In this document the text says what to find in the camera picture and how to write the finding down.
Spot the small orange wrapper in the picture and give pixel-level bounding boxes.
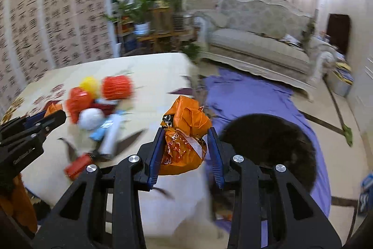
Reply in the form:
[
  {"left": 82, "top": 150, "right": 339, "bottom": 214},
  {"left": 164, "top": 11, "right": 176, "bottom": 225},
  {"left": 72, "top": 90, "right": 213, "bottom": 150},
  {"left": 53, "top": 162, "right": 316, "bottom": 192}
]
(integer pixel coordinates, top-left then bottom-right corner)
[{"left": 44, "top": 102, "right": 63, "bottom": 117}]

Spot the dark covered television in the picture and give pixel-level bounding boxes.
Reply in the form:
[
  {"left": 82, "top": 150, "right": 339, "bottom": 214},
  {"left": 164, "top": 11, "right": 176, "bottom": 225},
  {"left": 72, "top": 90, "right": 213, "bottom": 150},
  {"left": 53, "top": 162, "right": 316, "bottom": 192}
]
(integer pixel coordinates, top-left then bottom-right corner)
[{"left": 326, "top": 14, "right": 351, "bottom": 55}]

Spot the yellow foam net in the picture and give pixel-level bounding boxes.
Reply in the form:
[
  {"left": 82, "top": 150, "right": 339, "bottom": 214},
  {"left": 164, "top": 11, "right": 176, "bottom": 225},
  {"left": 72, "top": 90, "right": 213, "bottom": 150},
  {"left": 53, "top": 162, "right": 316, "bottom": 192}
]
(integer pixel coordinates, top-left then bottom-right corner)
[{"left": 79, "top": 76, "right": 101, "bottom": 98}]

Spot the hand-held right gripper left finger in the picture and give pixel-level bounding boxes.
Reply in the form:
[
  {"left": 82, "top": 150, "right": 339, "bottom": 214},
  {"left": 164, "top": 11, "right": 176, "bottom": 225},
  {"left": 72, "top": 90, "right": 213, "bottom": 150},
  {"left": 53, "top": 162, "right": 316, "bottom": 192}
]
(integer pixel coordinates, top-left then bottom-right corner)
[{"left": 31, "top": 127, "right": 167, "bottom": 249}]

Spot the black lined bin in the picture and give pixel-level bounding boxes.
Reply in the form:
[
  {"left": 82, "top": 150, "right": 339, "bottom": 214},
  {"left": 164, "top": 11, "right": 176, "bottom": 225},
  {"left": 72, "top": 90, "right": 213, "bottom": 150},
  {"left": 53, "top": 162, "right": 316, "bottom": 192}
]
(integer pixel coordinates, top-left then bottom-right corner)
[{"left": 216, "top": 114, "right": 318, "bottom": 194}]

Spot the stack of papers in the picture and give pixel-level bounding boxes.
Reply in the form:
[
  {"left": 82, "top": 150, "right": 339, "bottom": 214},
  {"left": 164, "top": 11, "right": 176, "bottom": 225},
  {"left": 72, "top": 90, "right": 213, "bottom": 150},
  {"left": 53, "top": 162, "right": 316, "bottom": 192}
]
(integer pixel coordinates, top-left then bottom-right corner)
[{"left": 279, "top": 34, "right": 304, "bottom": 47}]

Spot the orange foam net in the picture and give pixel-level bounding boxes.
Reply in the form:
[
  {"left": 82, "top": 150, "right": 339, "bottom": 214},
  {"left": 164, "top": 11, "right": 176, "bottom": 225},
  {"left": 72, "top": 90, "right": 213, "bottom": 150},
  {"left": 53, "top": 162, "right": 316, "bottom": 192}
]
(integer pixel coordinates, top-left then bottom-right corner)
[
  {"left": 101, "top": 75, "right": 134, "bottom": 100},
  {"left": 66, "top": 87, "right": 94, "bottom": 123}
]

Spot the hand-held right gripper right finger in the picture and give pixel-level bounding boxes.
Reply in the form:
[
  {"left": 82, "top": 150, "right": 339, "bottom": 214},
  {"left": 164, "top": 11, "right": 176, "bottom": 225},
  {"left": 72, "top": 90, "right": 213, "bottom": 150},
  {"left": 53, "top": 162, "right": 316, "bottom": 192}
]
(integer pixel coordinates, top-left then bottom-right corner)
[{"left": 207, "top": 126, "right": 342, "bottom": 249}]

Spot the red box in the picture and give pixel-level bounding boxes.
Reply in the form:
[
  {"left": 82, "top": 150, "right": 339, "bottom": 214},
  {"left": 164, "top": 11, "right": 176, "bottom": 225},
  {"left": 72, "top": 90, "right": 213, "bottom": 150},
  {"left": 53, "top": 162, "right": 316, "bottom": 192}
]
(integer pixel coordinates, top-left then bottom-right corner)
[{"left": 64, "top": 153, "right": 94, "bottom": 181}]

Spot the dark red wrapper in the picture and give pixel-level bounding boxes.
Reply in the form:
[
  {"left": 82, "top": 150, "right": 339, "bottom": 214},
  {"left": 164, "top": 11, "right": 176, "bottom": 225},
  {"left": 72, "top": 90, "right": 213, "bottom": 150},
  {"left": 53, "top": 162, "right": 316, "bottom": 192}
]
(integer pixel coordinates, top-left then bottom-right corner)
[{"left": 93, "top": 100, "right": 117, "bottom": 116}]

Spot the ornate white sofa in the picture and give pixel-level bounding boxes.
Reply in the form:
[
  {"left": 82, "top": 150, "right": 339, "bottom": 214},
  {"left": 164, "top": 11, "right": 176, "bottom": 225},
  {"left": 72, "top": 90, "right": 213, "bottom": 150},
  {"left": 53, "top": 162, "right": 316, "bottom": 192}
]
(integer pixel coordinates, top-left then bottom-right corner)
[{"left": 192, "top": 0, "right": 337, "bottom": 101}]

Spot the orange snack bag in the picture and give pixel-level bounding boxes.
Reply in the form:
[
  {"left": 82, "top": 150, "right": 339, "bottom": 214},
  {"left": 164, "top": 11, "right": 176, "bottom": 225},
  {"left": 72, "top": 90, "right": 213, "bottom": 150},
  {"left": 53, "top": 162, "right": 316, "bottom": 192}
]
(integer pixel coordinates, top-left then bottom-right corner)
[{"left": 160, "top": 95, "right": 213, "bottom": 176}]

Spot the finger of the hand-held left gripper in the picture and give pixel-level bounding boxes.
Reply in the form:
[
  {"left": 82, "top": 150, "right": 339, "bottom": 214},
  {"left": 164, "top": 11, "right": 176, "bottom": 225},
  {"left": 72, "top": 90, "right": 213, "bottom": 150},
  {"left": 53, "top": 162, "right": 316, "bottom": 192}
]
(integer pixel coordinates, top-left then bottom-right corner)
[
  {"left": 0, "top": 109, "right": 67, "bottom": 156},
  {"left": 0, "top": 111, "right": 48, "bottom": 142}
]

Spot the fern in white pot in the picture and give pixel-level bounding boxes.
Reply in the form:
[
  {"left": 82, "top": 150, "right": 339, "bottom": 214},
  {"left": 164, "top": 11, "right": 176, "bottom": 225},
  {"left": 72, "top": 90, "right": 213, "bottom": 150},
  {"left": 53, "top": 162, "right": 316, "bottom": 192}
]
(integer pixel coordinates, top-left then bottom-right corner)
[{"left": 128, "top": 0, "right": 164, "bottom": 36}]

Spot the grey storage box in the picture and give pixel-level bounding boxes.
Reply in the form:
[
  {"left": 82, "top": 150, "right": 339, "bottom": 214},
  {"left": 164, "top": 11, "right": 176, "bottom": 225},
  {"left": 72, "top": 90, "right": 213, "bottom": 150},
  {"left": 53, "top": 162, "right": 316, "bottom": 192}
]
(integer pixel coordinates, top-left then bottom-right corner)
[{"left": 326, "top": 62, "right": 355, "bottom": 97}]

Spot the white ball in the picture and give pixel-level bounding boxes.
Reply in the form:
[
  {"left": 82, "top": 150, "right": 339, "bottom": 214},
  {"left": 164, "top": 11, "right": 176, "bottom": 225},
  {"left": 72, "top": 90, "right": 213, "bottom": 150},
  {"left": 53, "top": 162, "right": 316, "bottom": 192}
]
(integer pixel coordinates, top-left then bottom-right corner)
[{"left": 79, "top": 108, "right": 105, "bottom": 130}]

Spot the calligraphy folding screen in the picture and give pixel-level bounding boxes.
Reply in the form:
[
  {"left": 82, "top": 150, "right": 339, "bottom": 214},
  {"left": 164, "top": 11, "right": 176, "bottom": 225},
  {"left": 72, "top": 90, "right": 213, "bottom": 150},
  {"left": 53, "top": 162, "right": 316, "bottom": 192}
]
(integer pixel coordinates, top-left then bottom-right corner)
[{"left": 0, "top": 0, "right": 120, "bottom": 115}]

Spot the white tube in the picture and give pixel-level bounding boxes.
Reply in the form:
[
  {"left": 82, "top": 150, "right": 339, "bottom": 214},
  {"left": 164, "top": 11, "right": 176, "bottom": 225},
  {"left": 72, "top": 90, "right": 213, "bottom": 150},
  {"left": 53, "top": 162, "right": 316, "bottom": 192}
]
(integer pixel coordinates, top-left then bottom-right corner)
[{"left": 100, "top": 115, "right": 122, "bottom": 155}]

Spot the floral tablecloth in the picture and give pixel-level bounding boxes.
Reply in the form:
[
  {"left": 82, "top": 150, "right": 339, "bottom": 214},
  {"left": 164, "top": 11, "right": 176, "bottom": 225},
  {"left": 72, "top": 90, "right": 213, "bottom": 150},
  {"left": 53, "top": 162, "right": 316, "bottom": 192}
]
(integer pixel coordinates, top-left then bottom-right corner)
[{"left": 0, "top": 52, "right": 216, "bottom": 238}]

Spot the wooden plant stand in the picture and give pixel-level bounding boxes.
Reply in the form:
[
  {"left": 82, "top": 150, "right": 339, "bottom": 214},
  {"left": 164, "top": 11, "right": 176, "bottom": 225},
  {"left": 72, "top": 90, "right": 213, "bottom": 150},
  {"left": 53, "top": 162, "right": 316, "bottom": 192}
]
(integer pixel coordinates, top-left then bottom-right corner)
[{"left": 137, "top": 5, "right": 187, "bottom": 53}]

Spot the person's orange clothing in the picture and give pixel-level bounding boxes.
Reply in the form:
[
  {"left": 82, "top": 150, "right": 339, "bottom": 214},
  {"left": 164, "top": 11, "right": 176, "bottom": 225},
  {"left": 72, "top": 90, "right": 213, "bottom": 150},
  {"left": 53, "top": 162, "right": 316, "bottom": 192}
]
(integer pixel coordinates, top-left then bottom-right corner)
[{"left": 0, "top": 173, "right": 38, "bottom": 235}]

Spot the small potted plant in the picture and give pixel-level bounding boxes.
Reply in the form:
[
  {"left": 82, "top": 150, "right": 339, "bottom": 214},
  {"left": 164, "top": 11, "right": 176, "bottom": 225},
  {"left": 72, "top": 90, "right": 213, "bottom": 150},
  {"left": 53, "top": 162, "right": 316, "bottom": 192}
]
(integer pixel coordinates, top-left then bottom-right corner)
[{"left": 182, "top": 43, "right": 204, "bottom": 63}]

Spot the purple cloth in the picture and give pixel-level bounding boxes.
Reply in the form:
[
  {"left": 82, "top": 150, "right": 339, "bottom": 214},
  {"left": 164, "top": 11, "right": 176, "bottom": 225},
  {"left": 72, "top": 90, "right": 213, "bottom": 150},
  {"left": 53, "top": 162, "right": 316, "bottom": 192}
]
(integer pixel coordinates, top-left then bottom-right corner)
[{"left": 202, "top": 68, "right": 333, "bottom": 246}]

